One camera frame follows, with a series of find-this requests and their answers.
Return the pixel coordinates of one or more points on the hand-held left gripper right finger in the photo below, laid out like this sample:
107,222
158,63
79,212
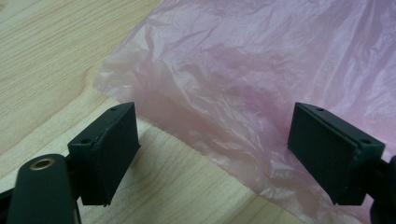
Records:
327,152

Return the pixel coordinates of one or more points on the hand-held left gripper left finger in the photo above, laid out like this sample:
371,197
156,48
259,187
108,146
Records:
109,155

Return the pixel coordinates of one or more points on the pink plastic bag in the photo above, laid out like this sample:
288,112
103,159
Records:
249,77

